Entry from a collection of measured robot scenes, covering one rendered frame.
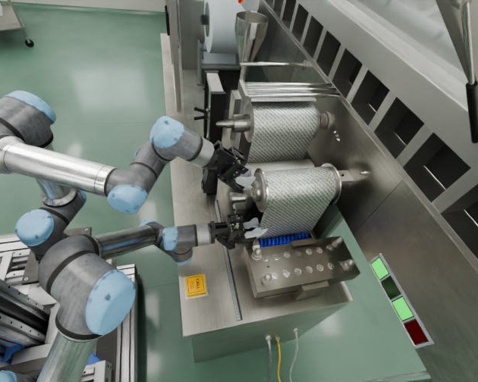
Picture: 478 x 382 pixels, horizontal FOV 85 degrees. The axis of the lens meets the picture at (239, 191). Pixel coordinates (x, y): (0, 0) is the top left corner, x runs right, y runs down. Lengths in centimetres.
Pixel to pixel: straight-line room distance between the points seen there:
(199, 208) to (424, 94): 92
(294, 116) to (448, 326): 72
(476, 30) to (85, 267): 77
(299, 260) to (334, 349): 117
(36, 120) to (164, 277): 143
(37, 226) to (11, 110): 43
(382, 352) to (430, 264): 150
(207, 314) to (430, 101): 92
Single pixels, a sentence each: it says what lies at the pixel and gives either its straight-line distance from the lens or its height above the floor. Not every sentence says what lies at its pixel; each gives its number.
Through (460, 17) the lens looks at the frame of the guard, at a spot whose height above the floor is 183.
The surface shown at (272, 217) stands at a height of 117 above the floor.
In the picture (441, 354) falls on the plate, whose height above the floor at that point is 122.
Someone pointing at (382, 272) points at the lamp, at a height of 119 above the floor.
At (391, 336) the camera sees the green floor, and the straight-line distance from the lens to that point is 234.
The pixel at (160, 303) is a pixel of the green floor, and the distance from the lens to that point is 200.
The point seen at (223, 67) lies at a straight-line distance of 168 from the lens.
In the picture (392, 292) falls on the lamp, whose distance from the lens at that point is 94.
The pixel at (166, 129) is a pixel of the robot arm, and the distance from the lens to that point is 63.
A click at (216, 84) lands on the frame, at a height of 144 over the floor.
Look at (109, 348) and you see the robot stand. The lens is 178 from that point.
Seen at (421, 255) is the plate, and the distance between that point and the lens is 84.
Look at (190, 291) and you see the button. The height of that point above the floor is 92.
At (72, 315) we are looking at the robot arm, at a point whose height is 131.
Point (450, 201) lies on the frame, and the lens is 76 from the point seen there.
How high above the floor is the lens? 190
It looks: 50 degrees down
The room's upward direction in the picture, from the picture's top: 11 degrees clockwise
